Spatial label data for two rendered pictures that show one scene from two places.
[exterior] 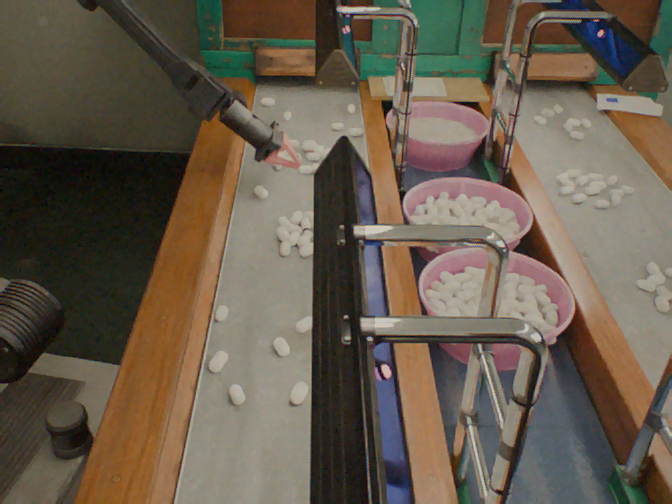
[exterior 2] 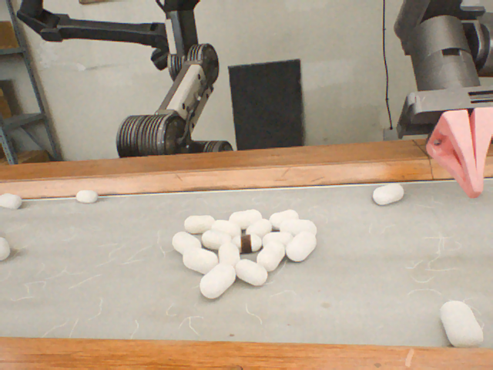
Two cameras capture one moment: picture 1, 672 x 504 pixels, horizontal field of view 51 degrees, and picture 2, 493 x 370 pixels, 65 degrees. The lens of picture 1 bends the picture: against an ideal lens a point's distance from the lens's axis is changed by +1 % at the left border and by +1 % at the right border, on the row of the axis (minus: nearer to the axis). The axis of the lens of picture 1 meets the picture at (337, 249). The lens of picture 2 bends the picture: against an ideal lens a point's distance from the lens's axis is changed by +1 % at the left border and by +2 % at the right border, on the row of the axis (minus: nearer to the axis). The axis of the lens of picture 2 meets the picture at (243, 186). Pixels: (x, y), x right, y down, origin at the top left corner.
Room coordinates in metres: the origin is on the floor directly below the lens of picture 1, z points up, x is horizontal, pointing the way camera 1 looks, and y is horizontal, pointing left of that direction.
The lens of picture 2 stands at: (1.25, -0.26, 0.95)
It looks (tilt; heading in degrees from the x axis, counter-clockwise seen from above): 22 degrees down; 103
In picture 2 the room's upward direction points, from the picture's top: 7 degrees counter-clockwise
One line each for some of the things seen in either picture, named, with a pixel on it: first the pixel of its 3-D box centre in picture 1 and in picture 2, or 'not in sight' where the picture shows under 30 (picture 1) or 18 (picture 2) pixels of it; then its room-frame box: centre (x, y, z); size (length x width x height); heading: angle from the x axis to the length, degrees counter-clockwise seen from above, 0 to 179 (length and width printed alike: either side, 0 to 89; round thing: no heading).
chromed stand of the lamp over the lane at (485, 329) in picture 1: (416, 428); not in sight; (0.54, -0.10, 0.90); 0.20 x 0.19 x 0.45; 2
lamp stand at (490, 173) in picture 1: (541, 101); not in sight; (1.53, -0.46, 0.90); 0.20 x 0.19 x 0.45; 2
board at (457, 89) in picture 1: (426, 89); not in sight; (1.91, -0.24, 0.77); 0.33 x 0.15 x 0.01; 92
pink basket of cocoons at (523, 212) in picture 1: (464, 227); not in sight; (1.25, -0.27, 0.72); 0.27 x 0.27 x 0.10
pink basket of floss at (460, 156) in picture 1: (435, 137); not in sight; (1.69, -0.25, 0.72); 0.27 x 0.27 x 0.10
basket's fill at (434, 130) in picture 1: (434, 141); not in sight; (1.69, -0.25, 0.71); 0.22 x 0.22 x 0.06
